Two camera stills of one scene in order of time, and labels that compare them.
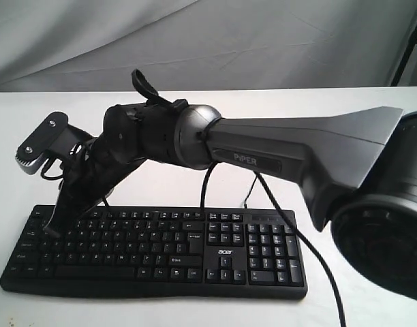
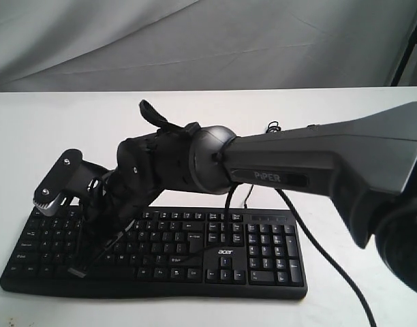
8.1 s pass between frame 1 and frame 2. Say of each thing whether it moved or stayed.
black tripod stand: stayed
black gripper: moved
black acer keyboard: stayed
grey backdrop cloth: stayed
